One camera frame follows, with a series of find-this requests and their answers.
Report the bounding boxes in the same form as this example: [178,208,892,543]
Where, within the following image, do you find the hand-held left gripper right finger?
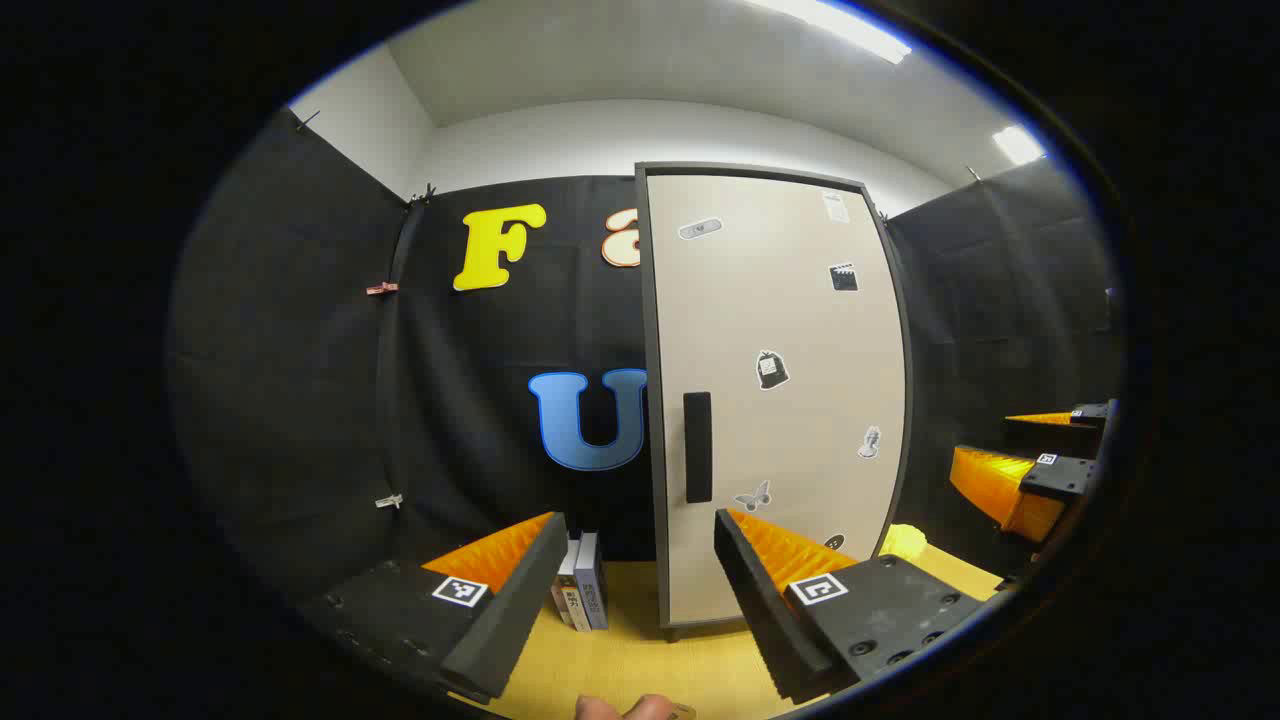
[714,508,986,704]

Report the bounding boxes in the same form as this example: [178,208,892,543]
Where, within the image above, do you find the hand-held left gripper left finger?
[296,512,569,706]

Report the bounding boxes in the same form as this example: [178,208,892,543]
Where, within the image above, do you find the yellow coaster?
[878,523,929,561]

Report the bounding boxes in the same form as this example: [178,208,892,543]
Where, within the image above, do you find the dark grey cabinet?
[634,160,915,643]

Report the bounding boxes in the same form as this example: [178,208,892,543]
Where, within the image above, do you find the black cabinet door handle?
[683,392,713,504]

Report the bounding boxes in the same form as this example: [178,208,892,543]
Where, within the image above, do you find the beige cabinet door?
[645,172,909,626]

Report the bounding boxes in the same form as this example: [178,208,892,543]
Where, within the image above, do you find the white book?
[550,540,593,633]

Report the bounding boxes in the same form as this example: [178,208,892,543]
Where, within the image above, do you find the small ceiling light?
[992,125,1047,167]

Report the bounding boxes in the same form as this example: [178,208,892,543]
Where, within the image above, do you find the black backdrop cloth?
[165,105,1126,611]

